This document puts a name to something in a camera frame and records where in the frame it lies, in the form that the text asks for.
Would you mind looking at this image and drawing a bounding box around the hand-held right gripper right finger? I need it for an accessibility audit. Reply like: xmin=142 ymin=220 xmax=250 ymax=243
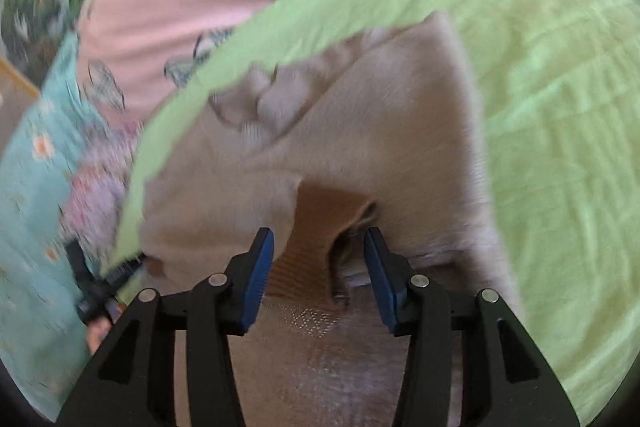
xmin=363 ymin=227 xmax=581 ymax=427

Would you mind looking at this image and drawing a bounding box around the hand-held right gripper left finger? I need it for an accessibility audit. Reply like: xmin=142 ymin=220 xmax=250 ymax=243
xmin=55 ymin=227 xmax=276 ymax=427

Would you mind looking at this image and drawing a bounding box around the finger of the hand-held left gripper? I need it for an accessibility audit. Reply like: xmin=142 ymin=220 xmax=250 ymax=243
xmin=100 ymin=256 xmax=148 ymax=303
xmin=64 ymin=239 xmax=103 ymax=325

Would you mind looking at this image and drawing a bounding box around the beige knit sweater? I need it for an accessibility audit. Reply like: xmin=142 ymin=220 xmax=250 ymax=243
xmin=137 ymin=9 xmax=526 ymax=427

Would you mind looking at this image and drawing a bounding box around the person's left hand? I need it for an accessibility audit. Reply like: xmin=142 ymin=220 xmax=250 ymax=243
xmin=86 ymin=319 xmax=113 ymax=354

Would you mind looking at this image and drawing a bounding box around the teal floral pillow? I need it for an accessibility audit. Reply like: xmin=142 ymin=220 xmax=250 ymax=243
xmin=0 ymin=32 xmax=151 ymax=423

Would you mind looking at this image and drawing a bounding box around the purple floral pillow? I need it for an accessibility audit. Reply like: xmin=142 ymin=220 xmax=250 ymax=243
xmin=60 ymin=122 xmax=146 ymax=248

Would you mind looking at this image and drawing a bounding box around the green bed sheet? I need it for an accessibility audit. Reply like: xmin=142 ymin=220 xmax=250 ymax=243
xmin=102 ymin=0 xmax=640 ymax=423

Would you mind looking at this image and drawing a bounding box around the gold framed landscape picture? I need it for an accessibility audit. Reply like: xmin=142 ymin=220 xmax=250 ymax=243
xmin=0 ymin=0 xmax=101 ymax=100

